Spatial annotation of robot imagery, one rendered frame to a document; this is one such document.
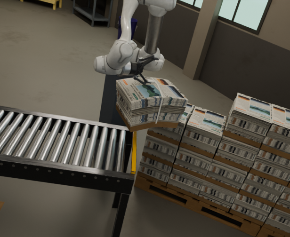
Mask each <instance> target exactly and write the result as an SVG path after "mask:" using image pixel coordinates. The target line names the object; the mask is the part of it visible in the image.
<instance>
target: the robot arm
mask: <svg viewBox="0 0 290 237"><path fill-rule="evenodd" d="M176 1H177V0H123V7H122V14H121V31H122V33H121V37H120V39H118V40H116V41H115V42H114V44H113V46H112V48H111V49H110V52H109V54H107V55H105V56H103V55H102V56H98V57H96V58H95V60H94V69H95V71H97V72H99V73H101V74H107V75H117V76H118V77H120V78H121V77H127V76H133V79H134V80H137V81H139V82H140V83H141V84H143V85H144V86H145V84H146V83H150V84H151V83H155V82H154V81H153V80H151V79H145V78H144V77H143V75H142V74H141V73H142V72H143V70H146V71H159V70H161V69H162V67H163V64H164V60H165V59H164V56H163V55H162V54H160V50H159V49H158V43H159V38H160V33H161V28H162V22H163V18H164V15H165V14H166V13H167V11H171V10H173V9H174V8H175V6H176ZM139 4H142V5H147V7H148V11H149V18H148V25H147V32H146V39H145V45H144V46H143V47H142V49H139V48H138V47H137V45H136V43H135V42H134V41H132V40H131V18H132V16H133V14H134V12H135V10H136V9H137V7H138V5H139ZM137 75H140V76H141V77H142V79H143V80H144V82H143V81H142V80H140V79H139V78H137Z"/></svg>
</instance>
